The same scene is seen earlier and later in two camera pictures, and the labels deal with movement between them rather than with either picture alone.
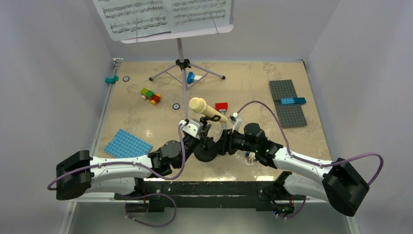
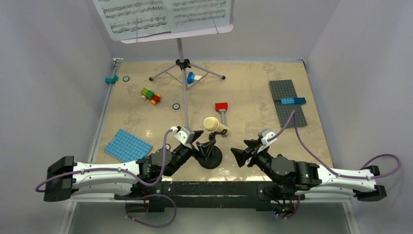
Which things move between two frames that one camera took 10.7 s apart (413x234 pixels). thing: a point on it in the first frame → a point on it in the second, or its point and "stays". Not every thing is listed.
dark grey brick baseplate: (290, 115) stays
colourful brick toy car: (149, 94) stays
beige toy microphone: (198, 105) → (212, 124)
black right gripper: (221, 144) → (241, 156)
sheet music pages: (125, 19) stays
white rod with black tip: (180, 62) stays
